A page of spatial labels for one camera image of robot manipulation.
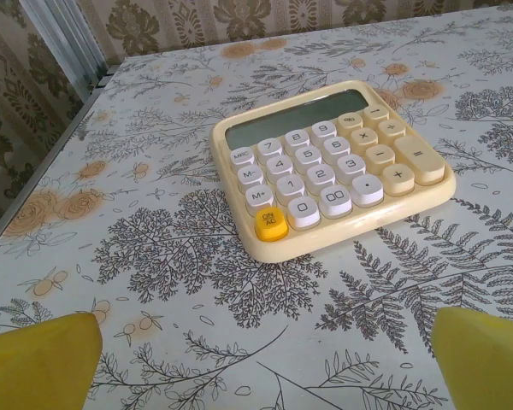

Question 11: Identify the aluminium frame post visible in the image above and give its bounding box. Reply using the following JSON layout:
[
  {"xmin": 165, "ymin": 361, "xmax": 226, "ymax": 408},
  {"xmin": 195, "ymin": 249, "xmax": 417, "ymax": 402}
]
[{"xmin": 19, "ymin": 0, "xmax": 112, "ymax": 103}]

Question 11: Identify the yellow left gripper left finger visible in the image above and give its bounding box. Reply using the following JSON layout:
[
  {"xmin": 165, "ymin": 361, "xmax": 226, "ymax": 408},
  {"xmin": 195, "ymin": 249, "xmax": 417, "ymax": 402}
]
[{"xmin": 0, "ymin": 313, "xmax": 103, "ymax": 410}]

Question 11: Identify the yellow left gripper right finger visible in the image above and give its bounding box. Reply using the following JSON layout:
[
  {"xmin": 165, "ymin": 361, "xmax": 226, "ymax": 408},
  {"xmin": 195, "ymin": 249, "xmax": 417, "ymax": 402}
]
[{"xmin": 429, "ymin": 307, "xmax": 513, "ymax": 410}]

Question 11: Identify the cream yellow desk calculator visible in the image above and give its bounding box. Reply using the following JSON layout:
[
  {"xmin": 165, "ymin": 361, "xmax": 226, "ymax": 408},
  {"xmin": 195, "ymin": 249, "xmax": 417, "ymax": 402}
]
[{"xmin": 209, "ymin": 79, "xmax": 458, "ymax": 262}]

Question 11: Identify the aluminium table side rail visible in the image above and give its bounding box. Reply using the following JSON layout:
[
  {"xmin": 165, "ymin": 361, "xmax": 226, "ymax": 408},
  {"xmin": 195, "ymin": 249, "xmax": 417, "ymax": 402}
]
[{"xmin": 0, "ymin": 66, "xmax": 116, "ymax": 261}]

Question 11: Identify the floral printed table covering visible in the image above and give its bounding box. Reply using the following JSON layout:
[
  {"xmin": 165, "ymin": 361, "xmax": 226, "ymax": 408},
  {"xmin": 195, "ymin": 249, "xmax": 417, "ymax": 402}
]
[{"xmin": 0, "ymin": 3, "xmax": 513, "ymax": 410}]

